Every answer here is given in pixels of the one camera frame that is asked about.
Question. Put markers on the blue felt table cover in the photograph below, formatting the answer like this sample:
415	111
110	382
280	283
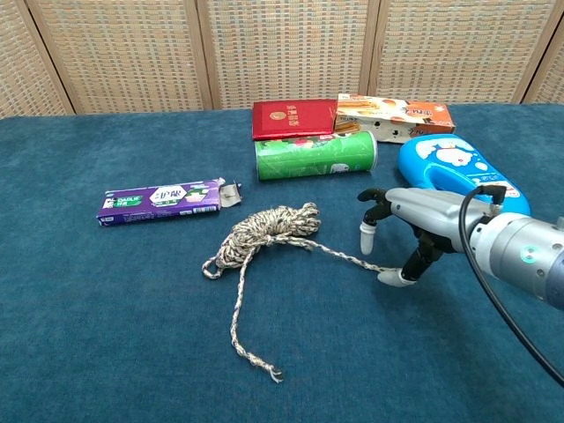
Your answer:
110	308

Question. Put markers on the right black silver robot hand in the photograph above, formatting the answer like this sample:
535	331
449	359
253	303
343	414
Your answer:
427	211

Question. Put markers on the woven bamboo screen panel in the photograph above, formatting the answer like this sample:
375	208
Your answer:
458	48
22	66
553	75
286	48
123	53

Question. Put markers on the red booklet with gold emblem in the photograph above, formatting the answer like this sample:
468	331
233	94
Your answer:
291	119

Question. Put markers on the blue cartoon pump bottle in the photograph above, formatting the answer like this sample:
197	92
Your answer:
445	156

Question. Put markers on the orange biscuit box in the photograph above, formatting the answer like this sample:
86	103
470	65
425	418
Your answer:
396	119

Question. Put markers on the purple toothpaste box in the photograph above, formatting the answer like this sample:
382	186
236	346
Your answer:
158	205

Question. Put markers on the green chips can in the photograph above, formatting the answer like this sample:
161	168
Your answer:
308	156

